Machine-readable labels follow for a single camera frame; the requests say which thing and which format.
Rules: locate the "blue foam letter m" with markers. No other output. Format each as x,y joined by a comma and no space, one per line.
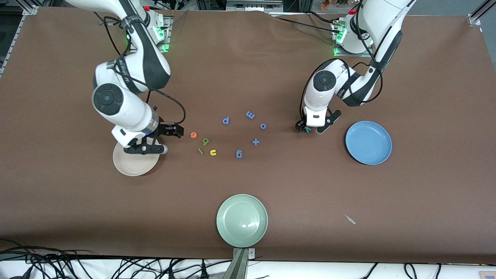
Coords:
250,115

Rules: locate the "aluminium frame rail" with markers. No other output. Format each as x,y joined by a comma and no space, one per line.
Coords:
31,9
474,18

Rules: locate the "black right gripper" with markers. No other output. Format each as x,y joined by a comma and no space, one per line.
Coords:
166,129

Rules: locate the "blue plate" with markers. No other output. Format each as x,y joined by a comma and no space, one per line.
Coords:
368,143

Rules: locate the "pale green plate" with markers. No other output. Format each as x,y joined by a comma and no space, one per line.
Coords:
242,221

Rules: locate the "beige brown plate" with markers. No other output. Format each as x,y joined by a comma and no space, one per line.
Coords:
135,164

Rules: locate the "brown table cover sheet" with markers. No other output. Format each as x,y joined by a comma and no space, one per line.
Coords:
248,77

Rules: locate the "grey metal camera post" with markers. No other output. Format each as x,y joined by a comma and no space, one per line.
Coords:
241,265

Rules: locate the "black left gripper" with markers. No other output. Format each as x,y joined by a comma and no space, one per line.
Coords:
300,125

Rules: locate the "aluminium arm base plate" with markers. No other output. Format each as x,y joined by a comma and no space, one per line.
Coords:
169,35
341,55

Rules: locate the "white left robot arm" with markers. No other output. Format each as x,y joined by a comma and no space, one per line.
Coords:
321,97

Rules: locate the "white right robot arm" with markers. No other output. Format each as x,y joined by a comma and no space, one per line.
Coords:
131,112

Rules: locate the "small white paper scrap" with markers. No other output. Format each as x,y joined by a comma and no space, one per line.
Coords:
350,219

